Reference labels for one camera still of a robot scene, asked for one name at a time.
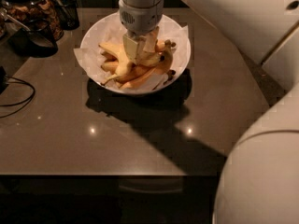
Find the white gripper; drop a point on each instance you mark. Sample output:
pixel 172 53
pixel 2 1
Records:
pixel 141 19

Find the curved yellow banana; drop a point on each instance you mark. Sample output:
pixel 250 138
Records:
pixel 148 58

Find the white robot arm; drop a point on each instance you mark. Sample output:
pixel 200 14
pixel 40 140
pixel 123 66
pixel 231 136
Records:
pixel 244 119

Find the left yellow banana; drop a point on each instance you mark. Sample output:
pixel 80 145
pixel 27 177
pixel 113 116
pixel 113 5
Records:
pixel 124 64

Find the white bowl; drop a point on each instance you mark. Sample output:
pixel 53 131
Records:
pixel 180 69

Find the right yellow banana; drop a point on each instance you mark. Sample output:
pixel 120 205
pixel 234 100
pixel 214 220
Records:
pixel 165 49

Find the middle orange yellow banana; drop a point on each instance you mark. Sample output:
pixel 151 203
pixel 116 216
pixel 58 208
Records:
pixel 136 71

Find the bottom front yellow banana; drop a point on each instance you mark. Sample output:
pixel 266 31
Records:
pixel 137 82

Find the black mesh pen cup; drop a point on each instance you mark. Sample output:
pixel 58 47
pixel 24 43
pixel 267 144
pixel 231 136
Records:
pixel 67 14

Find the black mesh basket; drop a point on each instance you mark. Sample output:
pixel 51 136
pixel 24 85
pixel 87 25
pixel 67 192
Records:
pixel 37 42

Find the glass snack jar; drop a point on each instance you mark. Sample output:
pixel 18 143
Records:
pixel 29 10

